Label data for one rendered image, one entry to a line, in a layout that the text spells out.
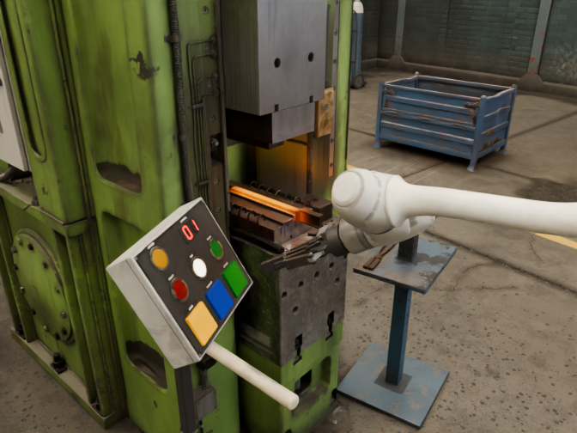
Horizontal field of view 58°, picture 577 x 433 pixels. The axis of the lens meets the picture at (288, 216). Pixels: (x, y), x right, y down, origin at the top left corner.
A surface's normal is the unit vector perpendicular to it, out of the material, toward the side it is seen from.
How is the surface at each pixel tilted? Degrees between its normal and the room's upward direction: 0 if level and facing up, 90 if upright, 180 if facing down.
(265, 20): 90
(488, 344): 0
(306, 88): 90
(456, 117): 89
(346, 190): 58
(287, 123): 90
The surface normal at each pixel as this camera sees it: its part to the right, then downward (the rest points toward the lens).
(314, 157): 0.74, 0.28
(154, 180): -0.67, 0.30
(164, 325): -0.29, 0.40
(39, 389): 0.00, -0.91
